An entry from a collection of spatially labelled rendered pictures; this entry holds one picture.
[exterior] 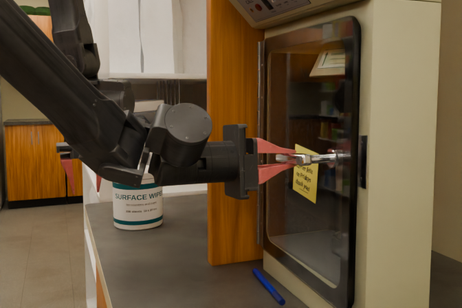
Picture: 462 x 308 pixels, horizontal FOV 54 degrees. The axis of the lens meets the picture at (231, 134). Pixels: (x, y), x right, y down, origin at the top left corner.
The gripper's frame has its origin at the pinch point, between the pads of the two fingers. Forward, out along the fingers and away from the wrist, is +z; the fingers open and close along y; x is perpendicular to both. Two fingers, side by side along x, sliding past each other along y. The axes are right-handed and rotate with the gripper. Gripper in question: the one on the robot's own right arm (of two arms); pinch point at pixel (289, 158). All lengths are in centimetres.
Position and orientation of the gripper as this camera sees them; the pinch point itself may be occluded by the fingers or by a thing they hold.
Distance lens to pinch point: 67.6
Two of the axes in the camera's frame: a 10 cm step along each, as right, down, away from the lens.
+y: -0.3, -10.0, 0.0
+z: 9.4, -0.3, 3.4
